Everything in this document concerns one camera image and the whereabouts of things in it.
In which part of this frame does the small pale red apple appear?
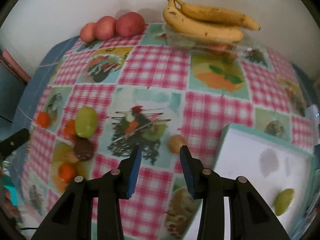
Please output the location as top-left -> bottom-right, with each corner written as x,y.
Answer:
80,22 -> 96,42

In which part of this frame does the middle red apple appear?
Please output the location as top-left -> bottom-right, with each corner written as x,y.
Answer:
95,16 -> 117,41

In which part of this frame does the small green pear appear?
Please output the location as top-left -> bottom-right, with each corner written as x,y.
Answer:
273,189 -> 295,216

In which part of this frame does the pink checkered fruit tablecloth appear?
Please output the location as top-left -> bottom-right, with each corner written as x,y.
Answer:
22,23 -> 312,239

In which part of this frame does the clear plastic fruit tray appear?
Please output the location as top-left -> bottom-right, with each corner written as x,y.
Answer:
162,23 -> 259,59

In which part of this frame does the white teal-rimmed tray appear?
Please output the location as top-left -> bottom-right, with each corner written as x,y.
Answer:
185,124 -> 317,239

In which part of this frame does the dark brown round fruit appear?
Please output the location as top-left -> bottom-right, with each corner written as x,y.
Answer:
73,137 -> 95,161

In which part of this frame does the large red apple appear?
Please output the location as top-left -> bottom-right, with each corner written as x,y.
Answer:
116,12 -> 145,37

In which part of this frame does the white power bank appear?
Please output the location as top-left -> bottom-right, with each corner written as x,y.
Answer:
306,104 -> 319,145

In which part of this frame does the orange tangerine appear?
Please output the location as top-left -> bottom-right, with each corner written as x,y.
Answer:
63,120 -> 76,140
36,112 -> 51,128
58,163 -> 76,183

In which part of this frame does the small brown round fruit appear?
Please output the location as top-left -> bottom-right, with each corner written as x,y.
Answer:
167,134 -> 187,154

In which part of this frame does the yellow banana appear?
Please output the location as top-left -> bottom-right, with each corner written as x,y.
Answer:
175,0 -> 260,30
163,0 -> 244,43

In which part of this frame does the lower yellow banana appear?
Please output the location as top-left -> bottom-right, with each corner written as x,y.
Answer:
163,0 -> 244,43

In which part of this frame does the upper yellow banana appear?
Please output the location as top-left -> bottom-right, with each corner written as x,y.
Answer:
175,0 -> 260,30

